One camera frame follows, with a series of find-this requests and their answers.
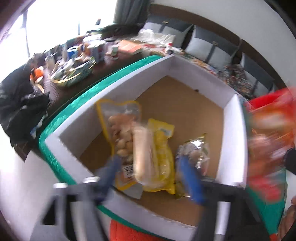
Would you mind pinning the white cardboard box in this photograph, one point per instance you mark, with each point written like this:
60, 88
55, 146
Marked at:
144, 113

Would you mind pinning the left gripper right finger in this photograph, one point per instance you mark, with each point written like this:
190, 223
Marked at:
228, 212

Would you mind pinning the grey cushion left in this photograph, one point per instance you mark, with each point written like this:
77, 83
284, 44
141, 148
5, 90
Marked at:
168, 26

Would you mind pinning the red yellow snack bag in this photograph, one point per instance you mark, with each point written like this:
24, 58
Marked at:
270, 124

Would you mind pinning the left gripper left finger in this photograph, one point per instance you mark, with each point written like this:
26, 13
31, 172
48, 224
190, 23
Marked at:
73, 208

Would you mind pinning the woven basket with items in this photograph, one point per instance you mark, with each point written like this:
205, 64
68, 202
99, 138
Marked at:
72, 71

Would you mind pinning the yellow clear nut bag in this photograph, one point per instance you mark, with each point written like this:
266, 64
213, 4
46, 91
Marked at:
117, 120

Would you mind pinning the grey cushion right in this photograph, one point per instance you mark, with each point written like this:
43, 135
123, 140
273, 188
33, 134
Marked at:
262, 83

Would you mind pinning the grey cushion middle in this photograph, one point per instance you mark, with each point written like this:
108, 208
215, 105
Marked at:
211, 48

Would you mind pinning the floral pillow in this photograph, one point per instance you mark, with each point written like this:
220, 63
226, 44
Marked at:
235, 77

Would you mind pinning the grey cushion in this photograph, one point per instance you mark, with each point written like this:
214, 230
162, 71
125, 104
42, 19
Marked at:
211, 48
262, 83
168, 26

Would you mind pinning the gold clear snack bag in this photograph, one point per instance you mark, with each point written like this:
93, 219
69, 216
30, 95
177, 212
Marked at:
191, 165

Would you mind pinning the green satin tablecloth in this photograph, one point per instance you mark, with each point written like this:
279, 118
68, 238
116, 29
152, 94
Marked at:
169, 89

